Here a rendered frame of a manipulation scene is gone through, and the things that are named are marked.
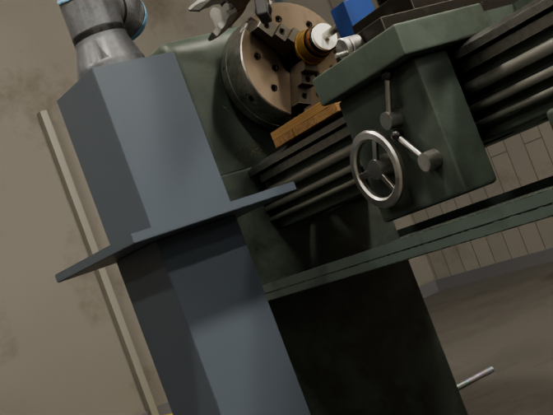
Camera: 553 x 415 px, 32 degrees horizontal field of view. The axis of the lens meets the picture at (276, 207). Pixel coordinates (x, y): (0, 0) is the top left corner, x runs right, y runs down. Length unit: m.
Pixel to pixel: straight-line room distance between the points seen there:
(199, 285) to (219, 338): 0.11
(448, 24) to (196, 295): 0.72
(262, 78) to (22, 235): 3.03
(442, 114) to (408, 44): 0.14
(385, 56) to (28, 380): 3.72
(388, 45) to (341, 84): 0.17
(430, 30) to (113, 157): 0.69
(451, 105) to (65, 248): 3.81
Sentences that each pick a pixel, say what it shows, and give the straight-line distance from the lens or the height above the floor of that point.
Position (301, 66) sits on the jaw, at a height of 1.04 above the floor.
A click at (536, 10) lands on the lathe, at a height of 0.84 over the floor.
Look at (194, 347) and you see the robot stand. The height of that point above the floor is 0.50.
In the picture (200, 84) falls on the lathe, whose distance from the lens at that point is 2.57.
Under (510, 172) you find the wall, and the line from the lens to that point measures 6.07.
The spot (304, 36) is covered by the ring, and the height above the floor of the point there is 1.10.
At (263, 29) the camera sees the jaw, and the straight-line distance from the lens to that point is 2.48.
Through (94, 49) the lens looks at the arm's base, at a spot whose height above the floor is 1.15.
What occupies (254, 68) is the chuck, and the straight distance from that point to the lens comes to 2.47.
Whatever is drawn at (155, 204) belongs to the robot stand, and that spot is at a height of 0.80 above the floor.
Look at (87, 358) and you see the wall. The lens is 5.32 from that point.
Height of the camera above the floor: 0.61
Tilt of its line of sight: 3 degrees up
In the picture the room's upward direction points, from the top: 21 degrees counter-clockwise
